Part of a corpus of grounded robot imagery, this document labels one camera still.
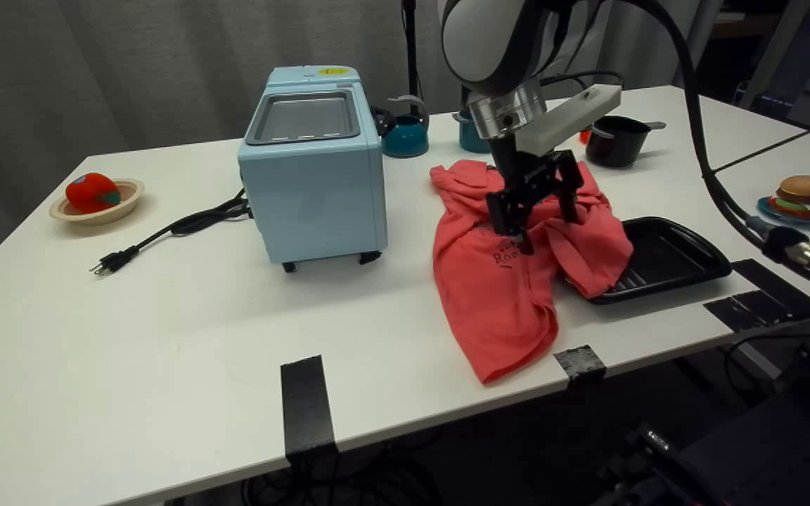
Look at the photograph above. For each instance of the long black tape strip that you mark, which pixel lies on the long black tape strip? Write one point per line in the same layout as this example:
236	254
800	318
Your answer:
307	403

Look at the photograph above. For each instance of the black camera stand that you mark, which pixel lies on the black camera stand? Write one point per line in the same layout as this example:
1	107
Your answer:
411	47

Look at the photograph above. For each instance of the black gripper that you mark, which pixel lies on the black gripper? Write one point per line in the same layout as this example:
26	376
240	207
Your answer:
528	172

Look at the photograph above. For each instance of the teal small plate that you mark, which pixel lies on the teal small plate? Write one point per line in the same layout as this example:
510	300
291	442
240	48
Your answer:
767	211

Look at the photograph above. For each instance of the black ribbed tray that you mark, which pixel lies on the black ribbed tray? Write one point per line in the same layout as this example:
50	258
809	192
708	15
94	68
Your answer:
676	258

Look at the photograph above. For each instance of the large black tape patch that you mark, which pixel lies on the large black tape patch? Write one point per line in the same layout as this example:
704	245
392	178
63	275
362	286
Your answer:
767	296

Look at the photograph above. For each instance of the teal toy kettle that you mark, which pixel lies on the teal toy kettle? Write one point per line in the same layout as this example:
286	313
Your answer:
406	136

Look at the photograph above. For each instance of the red toy pepper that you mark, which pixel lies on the red toy pepper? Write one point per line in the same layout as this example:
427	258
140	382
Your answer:
92	192

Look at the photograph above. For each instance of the light blue toaster oven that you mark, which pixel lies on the light blue toaster oven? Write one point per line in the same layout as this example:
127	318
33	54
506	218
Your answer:
317	188

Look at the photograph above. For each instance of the small black tape square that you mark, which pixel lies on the small black tape square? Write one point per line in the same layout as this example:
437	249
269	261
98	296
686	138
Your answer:
582	360

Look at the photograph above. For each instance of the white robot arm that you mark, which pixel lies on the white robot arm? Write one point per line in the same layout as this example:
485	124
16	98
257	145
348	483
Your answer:
492	39

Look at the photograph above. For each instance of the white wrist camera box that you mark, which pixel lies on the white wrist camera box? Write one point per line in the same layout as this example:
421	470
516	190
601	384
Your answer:
570	117

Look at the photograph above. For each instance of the black toy pot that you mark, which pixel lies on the black toy pot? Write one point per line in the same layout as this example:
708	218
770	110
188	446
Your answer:
618	143

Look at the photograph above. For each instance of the beige small bowl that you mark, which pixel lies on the beige small bowl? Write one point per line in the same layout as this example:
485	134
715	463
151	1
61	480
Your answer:
127	202

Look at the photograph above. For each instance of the toy burger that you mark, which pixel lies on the toy burger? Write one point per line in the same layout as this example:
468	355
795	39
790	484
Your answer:
804	196

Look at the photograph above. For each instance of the orange printed shirt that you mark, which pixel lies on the orange printed shirt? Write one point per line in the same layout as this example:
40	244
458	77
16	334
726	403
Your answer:
494	292

